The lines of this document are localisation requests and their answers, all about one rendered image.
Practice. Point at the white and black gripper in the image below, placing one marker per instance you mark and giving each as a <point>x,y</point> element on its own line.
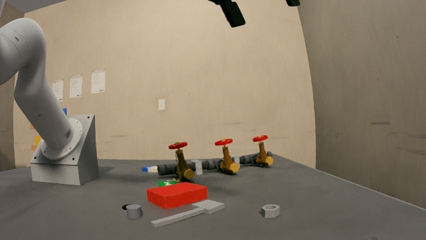
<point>233,14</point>

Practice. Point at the red rectangular block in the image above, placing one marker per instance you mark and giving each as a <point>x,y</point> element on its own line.
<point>172,196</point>

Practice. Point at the grey hex nut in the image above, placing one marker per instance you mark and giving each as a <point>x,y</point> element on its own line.
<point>270,211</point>

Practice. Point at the grey cylinder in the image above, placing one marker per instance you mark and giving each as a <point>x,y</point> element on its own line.
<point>134,211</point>

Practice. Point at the grey pipe with three brass valves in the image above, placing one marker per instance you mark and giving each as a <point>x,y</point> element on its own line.
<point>229,163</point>

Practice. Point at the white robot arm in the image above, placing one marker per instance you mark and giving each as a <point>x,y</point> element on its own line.
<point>23,50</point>

